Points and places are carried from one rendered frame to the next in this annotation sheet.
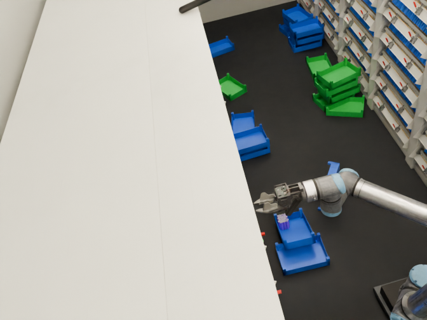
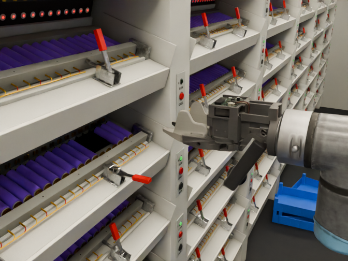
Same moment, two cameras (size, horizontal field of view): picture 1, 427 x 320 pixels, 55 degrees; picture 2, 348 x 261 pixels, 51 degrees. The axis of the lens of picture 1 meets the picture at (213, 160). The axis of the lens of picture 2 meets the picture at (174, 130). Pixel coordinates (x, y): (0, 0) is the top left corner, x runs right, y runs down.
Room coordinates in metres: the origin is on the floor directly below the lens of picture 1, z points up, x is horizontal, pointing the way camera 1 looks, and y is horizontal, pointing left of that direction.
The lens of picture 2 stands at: (0.48, -0.41, 1.28)
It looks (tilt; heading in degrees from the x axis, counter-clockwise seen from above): 22 degrees down; 26
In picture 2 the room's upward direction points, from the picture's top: straight up
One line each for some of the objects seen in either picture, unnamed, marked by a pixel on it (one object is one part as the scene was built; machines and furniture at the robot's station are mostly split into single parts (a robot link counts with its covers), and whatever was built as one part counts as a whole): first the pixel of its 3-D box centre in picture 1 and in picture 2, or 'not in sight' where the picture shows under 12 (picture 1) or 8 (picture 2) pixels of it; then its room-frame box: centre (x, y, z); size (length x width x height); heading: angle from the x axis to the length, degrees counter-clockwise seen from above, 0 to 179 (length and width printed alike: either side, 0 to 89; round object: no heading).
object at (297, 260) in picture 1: (301, 253); not in sight; (1.35, -0.39, 0.04); 0.30 x 0.20 x 0.08; 88
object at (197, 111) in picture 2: (264, 197); (195, 116); (1.09, -0.17, 1.05); 0.09 x 0.03 x 0.06; 80
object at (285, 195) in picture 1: (289, 195); (244, 126); (1.06, -0.27, 1.06); 0.12 x 0.08 x 0.09; 88
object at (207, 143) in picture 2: (277, 206); (207, 139); (1.04, -0.21, 1.03); 0.09 x 0.05 x 0.02; 96
